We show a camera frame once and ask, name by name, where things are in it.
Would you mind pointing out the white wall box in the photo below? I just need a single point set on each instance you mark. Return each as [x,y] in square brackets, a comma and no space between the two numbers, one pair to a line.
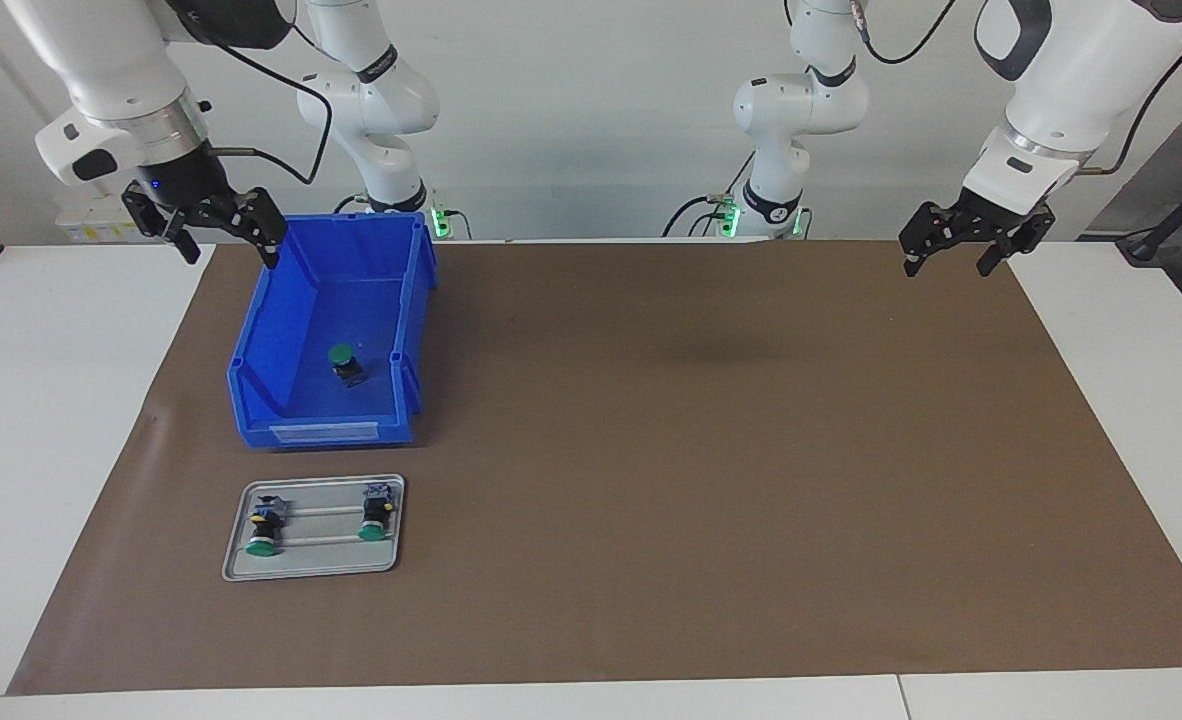
[91,230]

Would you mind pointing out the black stand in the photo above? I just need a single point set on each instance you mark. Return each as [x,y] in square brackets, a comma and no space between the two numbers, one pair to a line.
[1141,248]

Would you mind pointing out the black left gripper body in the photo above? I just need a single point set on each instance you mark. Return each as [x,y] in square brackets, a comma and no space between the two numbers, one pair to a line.
[996,215]

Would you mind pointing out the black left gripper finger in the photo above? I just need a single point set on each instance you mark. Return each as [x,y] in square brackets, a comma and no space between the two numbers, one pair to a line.
[931,228]
[1026,240]

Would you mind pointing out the brown table mat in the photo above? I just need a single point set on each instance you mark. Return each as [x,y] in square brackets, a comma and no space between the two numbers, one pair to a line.
[701,500]

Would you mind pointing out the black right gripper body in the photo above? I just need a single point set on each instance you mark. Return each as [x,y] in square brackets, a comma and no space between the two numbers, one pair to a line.
[189,178]

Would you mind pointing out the green push button switch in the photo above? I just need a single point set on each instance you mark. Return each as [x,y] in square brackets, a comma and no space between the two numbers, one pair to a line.
[341,355]
[375,512]
[264,530]

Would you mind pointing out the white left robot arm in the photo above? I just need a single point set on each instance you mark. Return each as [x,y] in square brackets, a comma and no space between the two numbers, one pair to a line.
[1071,70]

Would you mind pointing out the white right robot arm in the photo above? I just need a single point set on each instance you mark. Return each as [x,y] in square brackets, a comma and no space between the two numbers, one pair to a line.
[121,60]

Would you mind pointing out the grey metal tray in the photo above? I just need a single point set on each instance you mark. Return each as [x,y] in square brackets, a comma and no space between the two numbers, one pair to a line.
[311,562]

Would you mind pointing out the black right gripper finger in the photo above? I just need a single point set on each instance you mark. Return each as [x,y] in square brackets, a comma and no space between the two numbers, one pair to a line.
[254,213]
[164,220]

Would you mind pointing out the blue plastic storage bin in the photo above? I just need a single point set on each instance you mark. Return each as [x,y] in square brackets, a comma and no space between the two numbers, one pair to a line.
[291,340]

